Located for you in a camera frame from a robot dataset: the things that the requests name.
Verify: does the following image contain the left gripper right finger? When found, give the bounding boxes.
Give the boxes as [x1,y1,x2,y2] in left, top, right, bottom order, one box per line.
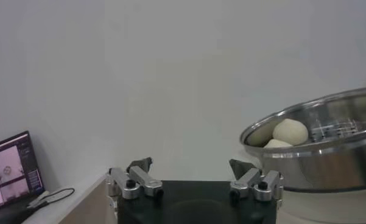
[229,158,284,203]

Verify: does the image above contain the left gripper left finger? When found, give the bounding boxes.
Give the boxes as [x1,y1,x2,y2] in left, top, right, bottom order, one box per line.
[106,156,164,201]

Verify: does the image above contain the white steamed baozi bun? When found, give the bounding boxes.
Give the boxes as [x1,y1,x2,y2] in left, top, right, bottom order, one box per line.
[263,139,293,149]
[272,118,309,146]

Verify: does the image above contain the stainless steel steamer basket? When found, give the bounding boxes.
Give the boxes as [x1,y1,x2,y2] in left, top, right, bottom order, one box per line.
[239,86,366,193]

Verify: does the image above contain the white side table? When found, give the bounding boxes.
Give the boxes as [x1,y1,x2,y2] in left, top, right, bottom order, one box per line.
[23,173,116,224]

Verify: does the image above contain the grey open laptop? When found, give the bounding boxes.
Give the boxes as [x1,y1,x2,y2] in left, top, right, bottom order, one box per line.
[0,130,46,224]

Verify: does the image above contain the black looped cable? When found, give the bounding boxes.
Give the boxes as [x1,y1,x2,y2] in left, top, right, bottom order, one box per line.
[27,187,76,211]

